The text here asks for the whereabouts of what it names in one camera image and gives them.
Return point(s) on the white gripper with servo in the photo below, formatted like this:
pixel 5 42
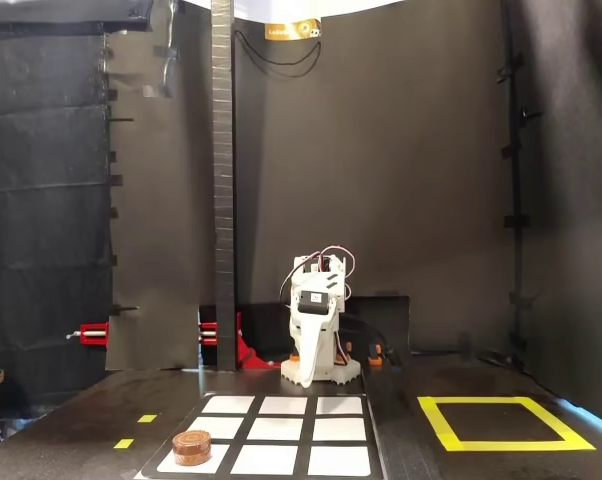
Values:
pixel 312 327

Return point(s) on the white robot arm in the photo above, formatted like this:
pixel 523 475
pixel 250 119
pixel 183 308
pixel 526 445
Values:
pixel 301 267

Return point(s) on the black white nine-square grid mat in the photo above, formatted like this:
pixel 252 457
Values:
pixel 281 435

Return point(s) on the black box panel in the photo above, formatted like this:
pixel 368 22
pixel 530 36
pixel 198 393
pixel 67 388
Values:
pixel 393 320

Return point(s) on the black ribbed plank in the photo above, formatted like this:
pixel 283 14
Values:
pixel 401 450

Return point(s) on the small yellow tape mark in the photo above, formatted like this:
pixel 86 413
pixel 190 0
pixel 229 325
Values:
pixel 123 443
pixel 147 418

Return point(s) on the black paper sheet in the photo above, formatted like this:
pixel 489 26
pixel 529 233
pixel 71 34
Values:
pixel 156 225

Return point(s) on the yellow tape square outline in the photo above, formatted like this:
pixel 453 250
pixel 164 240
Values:
pixel 506 445

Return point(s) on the red metal bar clamp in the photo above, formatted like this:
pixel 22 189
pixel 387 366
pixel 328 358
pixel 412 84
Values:
pixel 92 334

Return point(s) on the black corner pole with tape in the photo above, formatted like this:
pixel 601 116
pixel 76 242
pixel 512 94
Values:
pixel 515 175

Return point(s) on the clear plastic tape strip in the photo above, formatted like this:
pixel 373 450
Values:
pixel 167 70

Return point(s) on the orange LeRobot sticker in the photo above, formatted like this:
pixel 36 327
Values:
pixel 286 31

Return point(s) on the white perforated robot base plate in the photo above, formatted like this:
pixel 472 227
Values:
pixel 348 372

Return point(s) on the black taped vertical post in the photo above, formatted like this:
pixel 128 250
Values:
pixel 224 200

